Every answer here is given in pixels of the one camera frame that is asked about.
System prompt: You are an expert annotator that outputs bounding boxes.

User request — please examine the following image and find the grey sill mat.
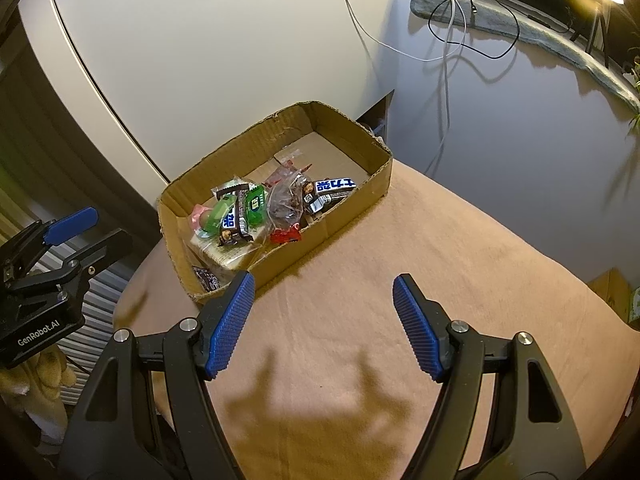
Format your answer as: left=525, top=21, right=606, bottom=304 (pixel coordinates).
left=410, top=0, right=640, bottom=113

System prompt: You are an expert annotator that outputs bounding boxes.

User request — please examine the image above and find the large clear biscuit packet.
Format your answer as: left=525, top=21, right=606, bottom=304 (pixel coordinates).
left=189, top=225, right=266, bottom=273

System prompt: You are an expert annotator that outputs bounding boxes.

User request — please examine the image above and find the tan plush toy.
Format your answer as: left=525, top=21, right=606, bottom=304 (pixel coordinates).
left=0, top=347, right=78, bottom=443

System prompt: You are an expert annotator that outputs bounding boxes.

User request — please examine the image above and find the white cabinet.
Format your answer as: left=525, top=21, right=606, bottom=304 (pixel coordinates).
left=0, top=0, right=401, bottom=211

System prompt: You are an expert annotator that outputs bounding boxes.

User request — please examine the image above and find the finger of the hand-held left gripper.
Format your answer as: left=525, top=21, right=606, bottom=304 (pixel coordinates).
left=10, top=228, right=134, bottom=297
left=0, top=206, right=100, bottom=281

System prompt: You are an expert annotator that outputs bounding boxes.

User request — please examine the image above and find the black tripod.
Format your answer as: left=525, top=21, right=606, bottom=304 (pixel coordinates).
left=567, top=0, right=613, bottom=68

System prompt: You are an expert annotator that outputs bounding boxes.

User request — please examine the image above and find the thin white cable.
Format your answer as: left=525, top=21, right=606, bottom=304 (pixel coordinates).
left=331, top=0, right=451, bottom=62

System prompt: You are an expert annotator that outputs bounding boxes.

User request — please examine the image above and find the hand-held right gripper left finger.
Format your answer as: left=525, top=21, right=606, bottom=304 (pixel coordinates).
left=57, top=270, right=257, bottom=480

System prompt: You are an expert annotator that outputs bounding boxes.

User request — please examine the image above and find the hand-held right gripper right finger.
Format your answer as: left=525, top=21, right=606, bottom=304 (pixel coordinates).
left=391, top=273, right=587, bottom=480

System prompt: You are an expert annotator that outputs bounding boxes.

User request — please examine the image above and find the pale green candy packet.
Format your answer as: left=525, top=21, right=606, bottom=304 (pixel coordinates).
left=207, top=192, right=238, bottom=233

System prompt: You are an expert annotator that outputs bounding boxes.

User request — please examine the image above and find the brown cardboard box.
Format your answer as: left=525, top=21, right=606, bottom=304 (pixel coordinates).
left=157, top=101, right=394, bottom=306

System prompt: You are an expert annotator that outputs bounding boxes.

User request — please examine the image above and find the bright green candy packet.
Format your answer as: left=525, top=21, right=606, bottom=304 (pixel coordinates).
left=242, top=185, right=268, bottom=226

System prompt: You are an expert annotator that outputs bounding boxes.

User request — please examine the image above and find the clear snack bag red label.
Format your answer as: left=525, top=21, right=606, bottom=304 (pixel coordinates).
left=267, top=170, right=313, bottom=245

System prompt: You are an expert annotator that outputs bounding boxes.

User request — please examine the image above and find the thick white cable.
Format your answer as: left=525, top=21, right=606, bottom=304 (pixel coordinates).
left=422, top=0, right=471, bottom=176

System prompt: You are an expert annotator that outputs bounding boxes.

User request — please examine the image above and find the small black snack packet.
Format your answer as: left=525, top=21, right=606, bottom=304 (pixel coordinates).
left=192, top=266, right=223, bottom=293

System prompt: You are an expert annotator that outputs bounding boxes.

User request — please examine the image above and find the grey slatted panel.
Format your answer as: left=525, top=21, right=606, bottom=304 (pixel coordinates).
left=30, top=240, right=138, bottom=376

